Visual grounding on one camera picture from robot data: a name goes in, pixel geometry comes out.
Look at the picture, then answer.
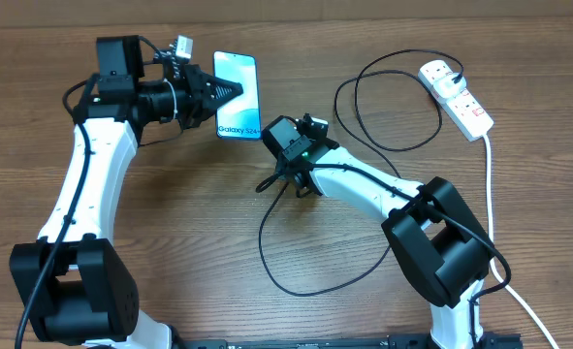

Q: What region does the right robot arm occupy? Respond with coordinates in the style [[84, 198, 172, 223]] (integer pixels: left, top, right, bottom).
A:
[[257, 115, 521, 348]]

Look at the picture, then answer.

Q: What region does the white charger plug adapter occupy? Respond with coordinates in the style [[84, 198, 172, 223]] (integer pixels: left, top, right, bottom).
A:
[[432, 75, 467, 103]]

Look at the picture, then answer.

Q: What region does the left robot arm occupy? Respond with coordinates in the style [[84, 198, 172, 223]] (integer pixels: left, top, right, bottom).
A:
[[9, 35, 243, 348]]

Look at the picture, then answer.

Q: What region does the black USB charging cable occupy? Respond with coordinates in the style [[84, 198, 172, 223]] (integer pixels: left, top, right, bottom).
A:
[[255, 48, 465, 298]]

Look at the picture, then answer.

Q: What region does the cardboard wall panel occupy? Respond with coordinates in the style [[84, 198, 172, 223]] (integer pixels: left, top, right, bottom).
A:
[[0, 0, 573, 28]]

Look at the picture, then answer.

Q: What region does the white power strip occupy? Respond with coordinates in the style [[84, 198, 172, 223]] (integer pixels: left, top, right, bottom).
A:
[[418, 60, 493, 142]]

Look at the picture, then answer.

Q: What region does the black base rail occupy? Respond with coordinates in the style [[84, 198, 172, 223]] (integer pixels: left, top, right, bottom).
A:
[[169, 333, 525, 349]]

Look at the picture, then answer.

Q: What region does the Samsung Galaxy smartphone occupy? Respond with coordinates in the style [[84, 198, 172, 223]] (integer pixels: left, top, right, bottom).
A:
[[213, 51, 261, 141]]

